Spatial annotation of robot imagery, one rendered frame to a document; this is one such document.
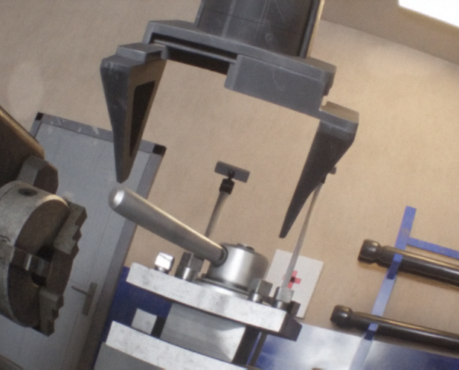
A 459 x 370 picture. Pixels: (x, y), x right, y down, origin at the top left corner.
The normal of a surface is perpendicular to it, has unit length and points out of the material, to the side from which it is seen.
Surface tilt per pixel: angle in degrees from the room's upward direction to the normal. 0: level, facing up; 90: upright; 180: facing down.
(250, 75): 120
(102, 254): 90
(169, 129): 90
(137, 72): 87
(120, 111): 141
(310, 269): 90
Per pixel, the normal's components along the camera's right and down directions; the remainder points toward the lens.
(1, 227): -0.11, -0.49
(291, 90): -0.21, 0.23
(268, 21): 0.16, 0.33
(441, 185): -0.19, -0.30
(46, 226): 0.92, 0.27
